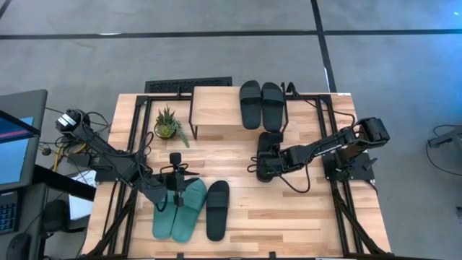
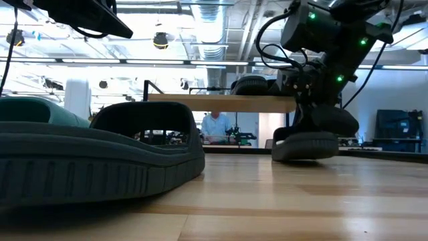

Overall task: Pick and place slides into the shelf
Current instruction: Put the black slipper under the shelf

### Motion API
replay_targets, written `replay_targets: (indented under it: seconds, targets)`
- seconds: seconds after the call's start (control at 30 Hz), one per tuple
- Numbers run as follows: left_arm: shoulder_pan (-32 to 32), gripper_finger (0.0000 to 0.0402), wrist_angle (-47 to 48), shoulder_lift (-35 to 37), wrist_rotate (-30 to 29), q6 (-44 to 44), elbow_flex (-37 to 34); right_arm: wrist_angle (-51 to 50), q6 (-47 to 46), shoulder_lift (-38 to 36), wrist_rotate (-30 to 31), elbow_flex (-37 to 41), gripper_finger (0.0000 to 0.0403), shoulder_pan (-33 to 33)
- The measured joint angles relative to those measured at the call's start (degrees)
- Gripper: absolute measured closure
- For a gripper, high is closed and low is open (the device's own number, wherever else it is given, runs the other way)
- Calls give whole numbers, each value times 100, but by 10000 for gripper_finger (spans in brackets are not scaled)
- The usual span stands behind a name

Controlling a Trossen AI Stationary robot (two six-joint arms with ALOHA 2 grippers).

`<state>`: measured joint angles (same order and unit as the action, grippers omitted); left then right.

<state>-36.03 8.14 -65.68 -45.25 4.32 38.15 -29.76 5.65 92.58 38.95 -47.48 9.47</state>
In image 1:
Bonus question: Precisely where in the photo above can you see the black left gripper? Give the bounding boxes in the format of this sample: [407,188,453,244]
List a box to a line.
[166,169,201,196]

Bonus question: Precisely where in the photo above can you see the green rubber slide sandal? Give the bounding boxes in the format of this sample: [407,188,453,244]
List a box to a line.
[170,179,208,243]
[152,194,178,241]

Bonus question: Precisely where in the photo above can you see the wooden shelf black metal legs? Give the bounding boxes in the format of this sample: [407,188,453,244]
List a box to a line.
[188,81,289,141]

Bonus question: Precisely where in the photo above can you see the potted succulent plant black pot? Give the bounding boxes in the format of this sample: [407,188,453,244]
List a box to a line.
[154,105,191,149]

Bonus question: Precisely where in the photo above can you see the black perforated floor mat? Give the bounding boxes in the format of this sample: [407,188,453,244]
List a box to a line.
[144,76,233,94]

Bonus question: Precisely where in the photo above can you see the black power adapter box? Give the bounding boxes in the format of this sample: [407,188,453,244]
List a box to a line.
[66,153,92,168]

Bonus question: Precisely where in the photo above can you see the white paper sheet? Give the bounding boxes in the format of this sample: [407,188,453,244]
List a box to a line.
[67,169,97,221]

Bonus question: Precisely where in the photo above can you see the computer monitor blue screen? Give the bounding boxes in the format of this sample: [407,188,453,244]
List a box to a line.
[0,109,41,191]

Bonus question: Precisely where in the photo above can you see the dark grey desk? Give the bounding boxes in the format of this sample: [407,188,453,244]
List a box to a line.
[0,89,97,260]

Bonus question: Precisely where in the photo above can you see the black computer mouse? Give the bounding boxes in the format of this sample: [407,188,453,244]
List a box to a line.
[4,232,32,260]

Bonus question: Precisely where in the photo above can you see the black computer keyboard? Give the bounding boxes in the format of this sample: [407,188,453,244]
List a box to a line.
[0,191,19,235]

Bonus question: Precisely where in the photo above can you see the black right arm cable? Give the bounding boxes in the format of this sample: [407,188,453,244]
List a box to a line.
[247,155,312,194]

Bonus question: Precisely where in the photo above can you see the thin black cable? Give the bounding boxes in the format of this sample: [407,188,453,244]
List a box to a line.
[287,81,358,126]

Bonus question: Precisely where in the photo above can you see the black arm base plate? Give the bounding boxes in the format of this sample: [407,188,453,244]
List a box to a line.
[321,150,376,182]
[94,155,147,183]

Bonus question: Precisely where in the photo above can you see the black aluminium table frame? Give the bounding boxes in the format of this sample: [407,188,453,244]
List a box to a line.
[84,92,394,260]

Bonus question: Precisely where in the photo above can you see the yellow cable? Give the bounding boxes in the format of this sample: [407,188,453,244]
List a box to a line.
[52,143,87,173]

